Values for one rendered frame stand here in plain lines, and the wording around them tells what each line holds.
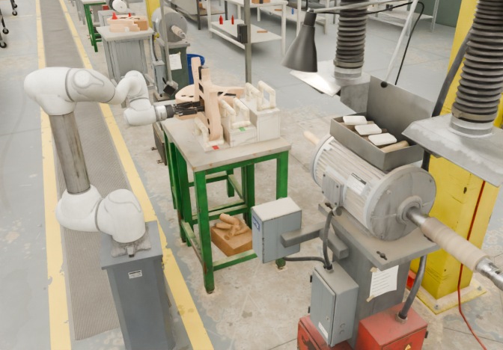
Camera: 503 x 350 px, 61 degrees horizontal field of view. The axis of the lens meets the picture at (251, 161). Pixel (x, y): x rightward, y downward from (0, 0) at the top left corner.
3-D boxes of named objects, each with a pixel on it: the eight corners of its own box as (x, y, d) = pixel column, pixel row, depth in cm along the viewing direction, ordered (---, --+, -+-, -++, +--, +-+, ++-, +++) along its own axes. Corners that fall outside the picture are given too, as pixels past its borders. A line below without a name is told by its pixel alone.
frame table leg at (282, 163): (285, 268, 285) (289, 149, 241) (278, 271, 283) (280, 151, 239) (281, 263, 289) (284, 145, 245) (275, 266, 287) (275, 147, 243)
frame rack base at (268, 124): (281, 137, 247) (281, 110, 239) (257, 143, 242) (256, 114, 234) (261, 120, 269) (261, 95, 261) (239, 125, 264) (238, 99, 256)
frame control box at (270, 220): (331, 283, 156) (337, 227, 143) (280, 303, 148) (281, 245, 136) (298, 244, 176) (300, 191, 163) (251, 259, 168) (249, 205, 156)
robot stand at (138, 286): (126, 367, 223) (100, 267, 189) (123, 326, 246) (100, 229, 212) (178, 354, 230) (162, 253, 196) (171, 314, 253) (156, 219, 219)
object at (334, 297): (352, 338, 159) (368, 220, 132) (328, 348, 155) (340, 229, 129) (329, 309, 171) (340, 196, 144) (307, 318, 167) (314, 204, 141)
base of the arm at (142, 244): (111, 263, 191) (108, 253, 188) (111, 233, 209) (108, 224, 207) (152, 255, 195) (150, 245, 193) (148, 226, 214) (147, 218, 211)
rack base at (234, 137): (257, 142, 243) (257, 128, 238) (230, 148, 237) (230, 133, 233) (239, 125, 265) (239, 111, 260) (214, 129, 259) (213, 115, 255)
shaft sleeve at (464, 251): (492, 261, 110) (486, 251, 107) (476, 276, 110) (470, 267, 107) (439, 222, 124) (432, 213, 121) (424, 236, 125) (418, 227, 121)
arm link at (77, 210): (99, 239, 194) (54, 237, 196) (114, 219, 208) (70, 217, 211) (63, 73, 159) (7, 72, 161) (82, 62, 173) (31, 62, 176)
